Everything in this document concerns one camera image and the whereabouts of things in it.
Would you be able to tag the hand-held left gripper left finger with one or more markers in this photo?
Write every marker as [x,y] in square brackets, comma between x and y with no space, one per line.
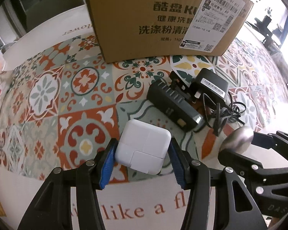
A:
[106,163]

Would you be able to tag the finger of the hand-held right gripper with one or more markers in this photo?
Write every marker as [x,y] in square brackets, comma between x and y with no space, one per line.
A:
[242,163]
[261,139]

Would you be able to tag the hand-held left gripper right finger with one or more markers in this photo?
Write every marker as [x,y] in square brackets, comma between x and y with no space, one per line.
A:
[177,163]

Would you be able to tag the white square charger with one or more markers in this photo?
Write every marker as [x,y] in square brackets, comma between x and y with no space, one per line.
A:
[141,146]

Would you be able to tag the brown cardboard box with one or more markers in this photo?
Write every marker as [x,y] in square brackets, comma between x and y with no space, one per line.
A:
[134,16]

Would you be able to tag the black rectangular power adapter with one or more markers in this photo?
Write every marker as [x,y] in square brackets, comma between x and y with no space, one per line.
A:
[172,103]

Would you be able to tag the patterned table runner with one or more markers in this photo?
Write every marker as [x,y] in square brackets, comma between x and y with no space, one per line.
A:
[62,105]

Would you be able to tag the grey dining chair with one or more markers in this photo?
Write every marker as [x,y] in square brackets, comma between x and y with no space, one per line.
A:
[50,2]

